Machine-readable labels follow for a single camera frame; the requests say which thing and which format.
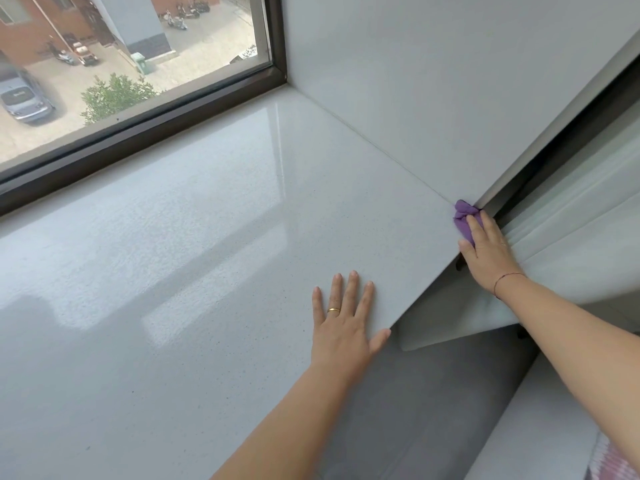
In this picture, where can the white stone window sill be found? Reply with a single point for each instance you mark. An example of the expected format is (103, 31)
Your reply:
(200, 274)

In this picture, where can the person's left thumb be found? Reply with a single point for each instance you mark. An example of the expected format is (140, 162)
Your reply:
(380, 340)

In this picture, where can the person's left little finger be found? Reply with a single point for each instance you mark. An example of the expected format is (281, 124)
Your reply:
(318, 304)

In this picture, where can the person's right forearm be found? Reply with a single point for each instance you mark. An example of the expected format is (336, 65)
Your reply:
(575, 344)

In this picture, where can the person's left forearm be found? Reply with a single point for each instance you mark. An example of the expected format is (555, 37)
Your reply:
(285, 429)

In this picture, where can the red brick building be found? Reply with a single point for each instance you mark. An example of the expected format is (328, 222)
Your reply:
(30, 22)

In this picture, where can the dark brown window frame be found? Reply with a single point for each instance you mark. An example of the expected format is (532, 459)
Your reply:
(150, 130)

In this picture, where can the silver parked car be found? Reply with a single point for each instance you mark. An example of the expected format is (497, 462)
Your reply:
(22, 99)

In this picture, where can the parked red tricycle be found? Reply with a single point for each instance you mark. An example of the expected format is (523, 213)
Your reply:
(85, 53)

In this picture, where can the purple cleaning cloth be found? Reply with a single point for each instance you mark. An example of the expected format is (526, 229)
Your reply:
(465, 217)

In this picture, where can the grey and white building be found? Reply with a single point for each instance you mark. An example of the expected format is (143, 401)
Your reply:
(135, 24)

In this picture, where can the pink striped garment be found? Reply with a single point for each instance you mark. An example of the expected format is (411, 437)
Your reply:
(617, 462)

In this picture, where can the green utility box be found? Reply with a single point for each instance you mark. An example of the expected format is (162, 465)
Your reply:
(141, 63)

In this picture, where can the person's right hand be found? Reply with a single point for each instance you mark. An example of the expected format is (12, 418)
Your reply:
(492, 259)

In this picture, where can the person's left middle finger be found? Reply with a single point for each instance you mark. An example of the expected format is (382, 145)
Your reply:
(352, 294)

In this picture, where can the parked white scooter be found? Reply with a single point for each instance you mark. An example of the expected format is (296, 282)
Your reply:
(176, 22)

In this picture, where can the white sheer curtain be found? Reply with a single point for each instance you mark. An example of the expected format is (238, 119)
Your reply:
(575, 229)

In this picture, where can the person's left hand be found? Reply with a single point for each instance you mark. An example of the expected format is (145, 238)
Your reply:
(345, 334)

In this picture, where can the green leafy tree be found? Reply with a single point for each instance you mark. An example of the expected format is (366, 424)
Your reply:
(115, 97)

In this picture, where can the person's right thumb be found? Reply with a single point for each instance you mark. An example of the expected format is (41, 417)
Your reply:
(467, 257)

